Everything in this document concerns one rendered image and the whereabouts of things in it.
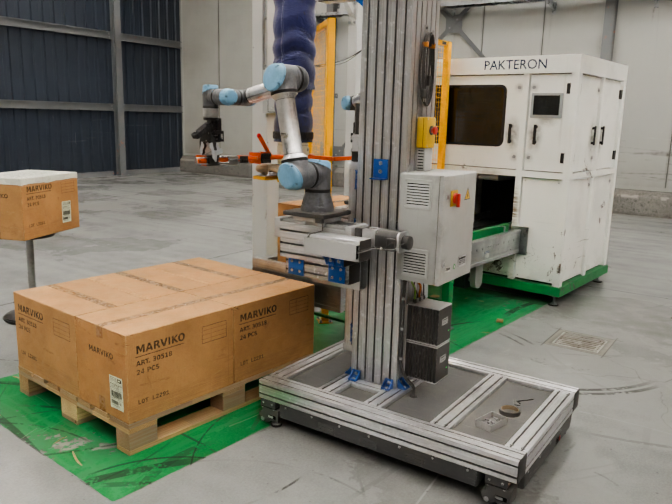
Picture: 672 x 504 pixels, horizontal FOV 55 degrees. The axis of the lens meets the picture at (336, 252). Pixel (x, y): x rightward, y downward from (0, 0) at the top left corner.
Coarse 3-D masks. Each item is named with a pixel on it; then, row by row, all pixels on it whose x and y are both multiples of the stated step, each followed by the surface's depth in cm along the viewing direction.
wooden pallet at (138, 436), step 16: (32, 384) 337; (48, 384) 320; (240, 384) 327; (64, 400) 312; (80, 400) 302; (192, 400) 304; (224, 400) 320; (240, 400) 328; (256, 400) 338; (64, 416) 314; (80, 416) 308; (96, 416) 294; (112, 416) 286; (160, 416) 290; (192, 416) 314; (208, 416) 315; (128, 432) 279; (144, 432) 285; (160, 432) 298; (176, 432) 299; (128, 448) 280; (144, 448) 286
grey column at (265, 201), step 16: (256, 0) 461; (272, 0) 457; (256, 16) 463; (272, 16) 460; (256, 32) 465; (272, 32) 462; (256, 48) 467; (256, 64) 469; (256, 80) 472; (256, 112) 476; (256, 128) 478; (272, 128) 476; (256, 144) 481; (272, 144) 478; (272, 160) 481; (256, 192) 488; (272, 192) 486; (256, 208) 490; (272, 208) 488; (256, 224) 493; (272, 224) 491; (256, 240) 495; (272, 240) 493
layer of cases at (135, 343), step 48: (48, 288) 339; (96, 288) 341; (144, 288) 344; (192, 288) 346; (240, 288) 348; (288, 288) 351; (48, 336) 314; (96, 336) 285; (144, 336) 278; (192, 336) 298; (240, 336) 322; (288, 336) 350; (96, 384) 291; (144, 384) 281; (192, 384) 302
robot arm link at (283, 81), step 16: (272, 64) 275; (272, 80) 274; (288, 80) 275; (272, 96) 278; (288, 96) 276; (288, 112) 277; (288, 128) 277; (288, 144) 277; (288, 160) 277; (304, 160) 278; (288, 176) 276; (304, 176) 277
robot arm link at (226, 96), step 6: (216, 90) 305; (222, 90) 302; (228, 90) 301; (234, 90) 307; (216, 96) 304; (222, 96) 301; (228, 96) 301; (234, 96) 303; (240, 96) 309; (216, 102) 306; (222, 102) 303; (228, 102) 302; (234, 102) 305
